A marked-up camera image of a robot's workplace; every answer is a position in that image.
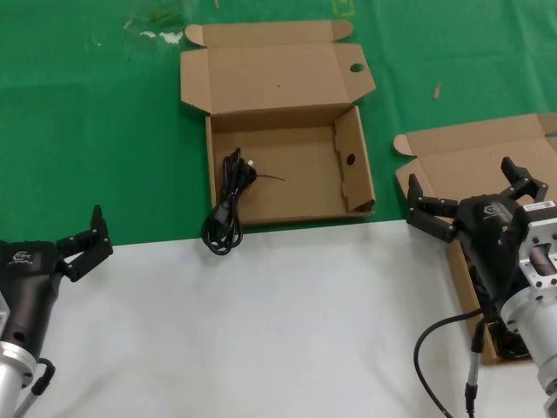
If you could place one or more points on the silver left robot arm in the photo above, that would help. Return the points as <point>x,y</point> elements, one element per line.
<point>8,383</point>

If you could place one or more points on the green table cloth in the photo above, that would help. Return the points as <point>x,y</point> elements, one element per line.
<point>87,130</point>

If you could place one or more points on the white table sheet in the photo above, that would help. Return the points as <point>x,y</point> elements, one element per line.
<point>261,326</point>

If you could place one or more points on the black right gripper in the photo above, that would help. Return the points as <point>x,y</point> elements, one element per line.
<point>485,235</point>

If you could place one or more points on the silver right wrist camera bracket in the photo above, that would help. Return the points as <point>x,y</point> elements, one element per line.
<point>539,235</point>

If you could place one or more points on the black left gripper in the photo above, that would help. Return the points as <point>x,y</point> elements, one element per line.
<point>30,278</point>

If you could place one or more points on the cardboard box with round holes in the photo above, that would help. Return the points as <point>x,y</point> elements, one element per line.
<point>296,187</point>

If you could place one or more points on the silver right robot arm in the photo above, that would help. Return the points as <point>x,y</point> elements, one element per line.
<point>539,339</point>

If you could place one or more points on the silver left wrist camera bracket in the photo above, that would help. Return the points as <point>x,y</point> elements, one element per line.
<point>3,313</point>

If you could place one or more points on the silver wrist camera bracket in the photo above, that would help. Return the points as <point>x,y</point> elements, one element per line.
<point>539,235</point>
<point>3,313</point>

